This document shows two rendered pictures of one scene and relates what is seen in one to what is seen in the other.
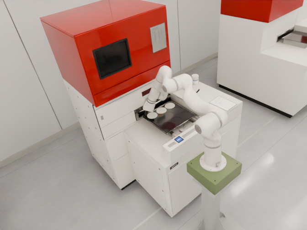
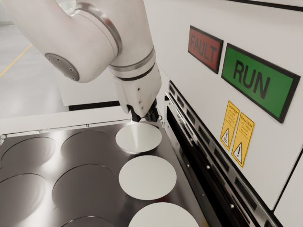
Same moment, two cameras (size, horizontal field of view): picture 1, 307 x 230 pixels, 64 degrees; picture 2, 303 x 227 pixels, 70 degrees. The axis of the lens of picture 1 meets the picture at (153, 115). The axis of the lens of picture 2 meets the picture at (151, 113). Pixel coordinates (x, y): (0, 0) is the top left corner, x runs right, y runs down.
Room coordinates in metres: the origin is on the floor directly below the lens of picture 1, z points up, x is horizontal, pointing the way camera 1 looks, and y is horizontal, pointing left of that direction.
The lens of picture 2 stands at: (2.02, -0.33, 1.19)
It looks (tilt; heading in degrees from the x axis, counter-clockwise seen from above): 32 degrees down; 111
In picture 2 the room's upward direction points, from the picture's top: straight up
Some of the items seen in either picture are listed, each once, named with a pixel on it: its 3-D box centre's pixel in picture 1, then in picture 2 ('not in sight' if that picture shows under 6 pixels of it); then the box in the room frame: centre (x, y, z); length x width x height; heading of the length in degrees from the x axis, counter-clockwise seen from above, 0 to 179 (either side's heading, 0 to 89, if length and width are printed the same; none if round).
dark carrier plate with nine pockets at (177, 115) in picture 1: (168, 115); (84, 187); (1.83, -0.14, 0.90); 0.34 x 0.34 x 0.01; 33
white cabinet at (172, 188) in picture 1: (184, 152); not in sight; (1.79, -0.27, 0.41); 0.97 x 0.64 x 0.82; 123
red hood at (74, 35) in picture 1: (108, 45); not in sight; (2.18, 0.31, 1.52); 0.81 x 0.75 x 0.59; 123
